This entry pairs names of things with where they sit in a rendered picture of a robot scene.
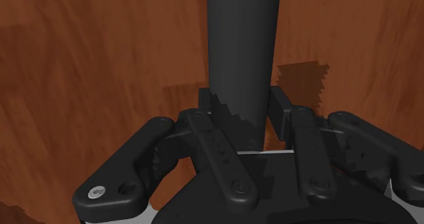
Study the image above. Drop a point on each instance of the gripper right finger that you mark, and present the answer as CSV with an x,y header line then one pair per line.
x,y
311,150

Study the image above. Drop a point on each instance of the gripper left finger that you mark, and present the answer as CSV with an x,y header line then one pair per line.
x,y
205,140

